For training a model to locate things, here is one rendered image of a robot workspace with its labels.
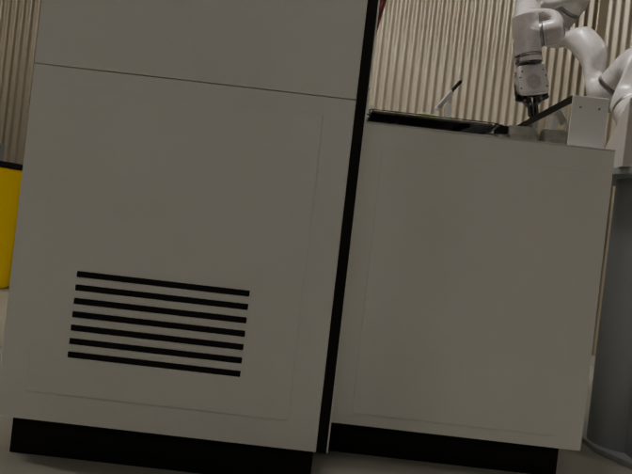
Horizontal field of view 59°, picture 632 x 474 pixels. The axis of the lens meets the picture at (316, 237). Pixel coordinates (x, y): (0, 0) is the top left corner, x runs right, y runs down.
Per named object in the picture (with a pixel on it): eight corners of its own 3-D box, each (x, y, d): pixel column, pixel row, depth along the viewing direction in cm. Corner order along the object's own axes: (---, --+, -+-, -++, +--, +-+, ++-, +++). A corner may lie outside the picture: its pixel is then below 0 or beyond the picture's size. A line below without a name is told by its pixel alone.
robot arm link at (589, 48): (629, 78, 184) (592, 116, 195) (651, 85, 189) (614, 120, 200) (553, -6, 212) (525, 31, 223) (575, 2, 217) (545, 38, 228)
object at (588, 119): (566, 149, 143) (573, 94, 143) (497, 172, 198) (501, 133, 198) (603, 153, 143) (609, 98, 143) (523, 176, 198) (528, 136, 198)
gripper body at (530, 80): (516, 60, 179) (520, 95, 179) (548, 56, 179) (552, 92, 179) (509, 67, 187) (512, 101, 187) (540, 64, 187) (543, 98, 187)
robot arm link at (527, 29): (545, 55, 185) (515, 61, 189) (542, 15, 185) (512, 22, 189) (544, 49, 177) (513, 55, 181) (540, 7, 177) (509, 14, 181)
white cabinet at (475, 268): (322, 455, 137) (360, 121, 137) (320, 364, 233) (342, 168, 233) (583, 485, 137) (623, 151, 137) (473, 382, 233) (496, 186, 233)
